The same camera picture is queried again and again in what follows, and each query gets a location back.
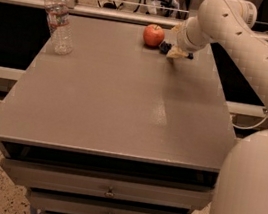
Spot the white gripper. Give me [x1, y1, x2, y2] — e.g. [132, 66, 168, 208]
[166, 16, 214, 59]

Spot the blue rxbar blueberry wrapper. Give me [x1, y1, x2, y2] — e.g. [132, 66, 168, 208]
[159, 41, 194, 59]

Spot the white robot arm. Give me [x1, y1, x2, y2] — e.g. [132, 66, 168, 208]
[175, 0, 268, 214]

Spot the red apple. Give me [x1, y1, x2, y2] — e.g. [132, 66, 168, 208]
[143, 24, 165, 47]

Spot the grey drawer cabinet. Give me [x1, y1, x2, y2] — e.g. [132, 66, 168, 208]
[0, 16, 235, 214]

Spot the clear plastic water bottle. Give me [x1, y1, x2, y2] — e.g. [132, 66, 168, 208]
[44, 0, 73, 55]

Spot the top grey drawer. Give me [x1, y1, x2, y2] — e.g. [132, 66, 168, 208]
[0, 158, 213, 210]

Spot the middle grey drawer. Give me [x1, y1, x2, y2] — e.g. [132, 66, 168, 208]
[27, 191, 180, 214]

